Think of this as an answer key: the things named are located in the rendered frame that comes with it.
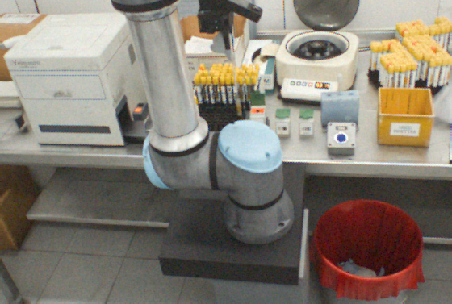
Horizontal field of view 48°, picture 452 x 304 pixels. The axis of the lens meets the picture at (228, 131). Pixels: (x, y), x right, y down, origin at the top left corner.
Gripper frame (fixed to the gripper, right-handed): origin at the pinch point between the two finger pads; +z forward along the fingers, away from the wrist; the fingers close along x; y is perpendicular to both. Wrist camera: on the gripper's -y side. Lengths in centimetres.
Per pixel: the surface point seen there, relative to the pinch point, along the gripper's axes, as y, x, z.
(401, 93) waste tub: -45.3, -2.8, 14.0
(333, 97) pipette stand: -27.1, 1.5, 12.3
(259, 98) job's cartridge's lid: -6.8, 1.9, 12.5
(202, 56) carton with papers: 13.1, -16.4, 8.8
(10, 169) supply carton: 116, -36, 75
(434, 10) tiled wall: -60, -50, 11
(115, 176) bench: 70, -42, 83
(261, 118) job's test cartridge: -7.6, 6.9, 15.6
